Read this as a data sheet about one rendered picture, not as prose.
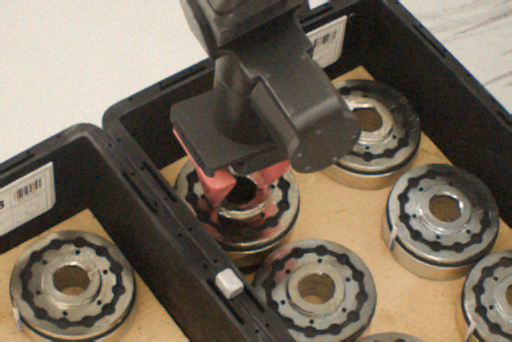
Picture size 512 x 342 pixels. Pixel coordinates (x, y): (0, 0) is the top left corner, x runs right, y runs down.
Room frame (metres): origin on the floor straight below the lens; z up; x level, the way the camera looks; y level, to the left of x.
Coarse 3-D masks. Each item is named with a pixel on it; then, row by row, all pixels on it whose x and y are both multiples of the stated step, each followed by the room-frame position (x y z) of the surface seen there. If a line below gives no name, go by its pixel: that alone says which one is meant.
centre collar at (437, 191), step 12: (432, 192) 0.65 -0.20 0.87; (444, 192) 0.65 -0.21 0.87; (456, 192) 0.65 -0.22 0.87; (420, 204) 0.63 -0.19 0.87; (468, 204) 0.64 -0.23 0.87; (420, 216) 0.63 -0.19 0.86; (432, 216) 0.62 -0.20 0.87; (468, 216) 0.63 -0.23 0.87; (432, 228) 0.61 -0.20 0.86; (444, 228) 0.61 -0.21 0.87; (456, 228) 0.61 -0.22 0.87
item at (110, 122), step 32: (352, 0) 0.81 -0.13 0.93; (384, 0) 0.81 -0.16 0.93; (416, 32) 0.78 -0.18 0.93; (192, 64) 0.72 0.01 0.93; (448, 64) 0.74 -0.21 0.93; (128, 96) 0.68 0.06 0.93; (160, 96) 0.68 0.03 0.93; (480, 96) 0.71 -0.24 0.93; (128, 160) 0.61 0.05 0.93; (160, 192) 0.59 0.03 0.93; (192, 224) 0.56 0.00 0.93; (224, 256) 0.53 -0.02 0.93; (256, 320) 0.48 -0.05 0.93
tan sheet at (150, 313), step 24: (0, 264) 0.57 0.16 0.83; (0, 288) 0.55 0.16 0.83; (72, 288) 0.55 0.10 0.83; (144, 288) 0.56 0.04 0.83; (0, 312) 0.53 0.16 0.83; (144, 312) 0.54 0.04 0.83; (0, 336) 0.50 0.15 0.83; (24, 336) 0.51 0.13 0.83; (144, 336) 0.51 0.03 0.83; (168, 336) 0.52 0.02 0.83
